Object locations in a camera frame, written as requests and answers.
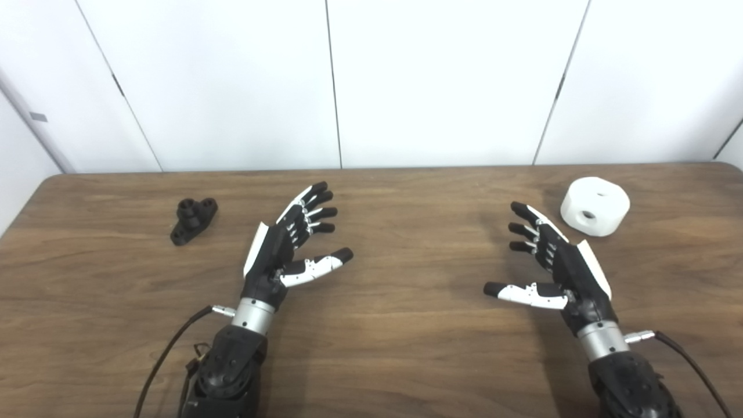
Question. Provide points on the black and white right hand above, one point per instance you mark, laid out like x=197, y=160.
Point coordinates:
x=580, y=278

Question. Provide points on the black plastic holder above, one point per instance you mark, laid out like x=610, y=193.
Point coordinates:
x=194, y=217

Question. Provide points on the black and white left hand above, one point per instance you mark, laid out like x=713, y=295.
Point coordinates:
x=267, y=255

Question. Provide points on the round white plastic piece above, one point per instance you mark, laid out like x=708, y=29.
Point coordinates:
x=615, y=217

